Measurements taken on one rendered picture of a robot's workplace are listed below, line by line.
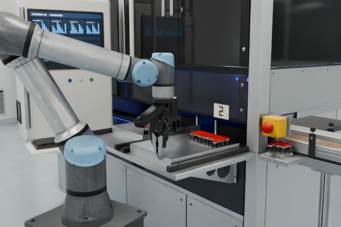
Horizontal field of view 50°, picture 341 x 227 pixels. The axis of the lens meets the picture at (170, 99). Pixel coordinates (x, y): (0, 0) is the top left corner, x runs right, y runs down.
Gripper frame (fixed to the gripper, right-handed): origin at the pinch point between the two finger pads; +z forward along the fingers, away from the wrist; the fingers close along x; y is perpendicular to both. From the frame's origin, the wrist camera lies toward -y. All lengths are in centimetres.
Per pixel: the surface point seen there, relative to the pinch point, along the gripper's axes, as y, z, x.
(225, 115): 38.4, -9.2, 4.5
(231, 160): 25.4, 4.0, -10.9
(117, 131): 12, 2, 49
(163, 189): 39, 37, 48
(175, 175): -1.1, 3.6, -10.6
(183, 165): 4.5, 2.2, -8.1
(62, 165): 39, 59, 183
